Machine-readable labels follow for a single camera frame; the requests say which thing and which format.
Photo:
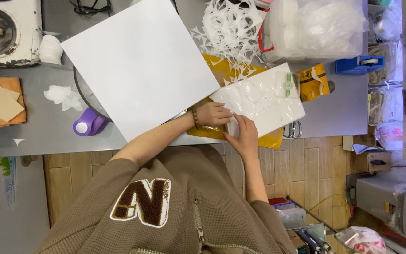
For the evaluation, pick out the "white punched paper scrap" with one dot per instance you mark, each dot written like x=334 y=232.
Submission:
x=229 y=30

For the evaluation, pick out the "blue tape dispenser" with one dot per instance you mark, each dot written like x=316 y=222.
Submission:
x=360 y=64

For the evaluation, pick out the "person's left hand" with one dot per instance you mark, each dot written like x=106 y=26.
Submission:
x=211 y=114

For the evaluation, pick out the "crate of tools and boxes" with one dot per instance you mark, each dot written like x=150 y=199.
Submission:
x=300 y=225

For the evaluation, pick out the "small clear packet green item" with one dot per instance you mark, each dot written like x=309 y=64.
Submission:
x=287 y=84

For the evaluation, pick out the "large white paper sheet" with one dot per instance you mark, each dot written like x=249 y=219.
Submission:
x=136 y=67

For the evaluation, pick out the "yellow plastic mailer bag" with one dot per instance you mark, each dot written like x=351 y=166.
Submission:
x=224 y=70

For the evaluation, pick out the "shelf with plastic bags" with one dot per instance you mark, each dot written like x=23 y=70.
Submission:
x=397 y=81

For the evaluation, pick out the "pink and white plastic bag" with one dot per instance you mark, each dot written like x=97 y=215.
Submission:
x=365 y=241

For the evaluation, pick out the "person's right hand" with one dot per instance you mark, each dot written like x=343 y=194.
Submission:
x=248 y=139

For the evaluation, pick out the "small white paper scrap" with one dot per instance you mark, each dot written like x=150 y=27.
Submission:
x=18 y=141

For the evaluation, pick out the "white chest freezer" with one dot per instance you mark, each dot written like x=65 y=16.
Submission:
x=2 y=208

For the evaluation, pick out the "orange cloth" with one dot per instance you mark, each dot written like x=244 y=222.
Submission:
x=11 y=118

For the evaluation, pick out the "clear plastic storage box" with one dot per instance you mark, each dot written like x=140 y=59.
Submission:
x=312 y=30

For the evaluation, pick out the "clear bag of white sheets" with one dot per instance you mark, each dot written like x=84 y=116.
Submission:
x=266 y=100

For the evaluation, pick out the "grey machine under plastic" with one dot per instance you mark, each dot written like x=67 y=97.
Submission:
x=389 y=201

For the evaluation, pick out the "silver scissors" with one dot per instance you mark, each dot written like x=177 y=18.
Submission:
x=292 y=129

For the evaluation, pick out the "brown zip hoodie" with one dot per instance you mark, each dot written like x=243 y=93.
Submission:
x=160 y=211

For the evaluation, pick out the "yellow and black pouch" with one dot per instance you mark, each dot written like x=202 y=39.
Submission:
x=312 y=83

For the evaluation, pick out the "purple paper punch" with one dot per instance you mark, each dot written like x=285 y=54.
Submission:
x=88 y=122

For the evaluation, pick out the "white electric stove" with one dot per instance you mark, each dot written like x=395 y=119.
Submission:
x=5 y=31

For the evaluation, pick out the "pile of white paper cutouts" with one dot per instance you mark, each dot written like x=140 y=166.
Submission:
x=62 y=97

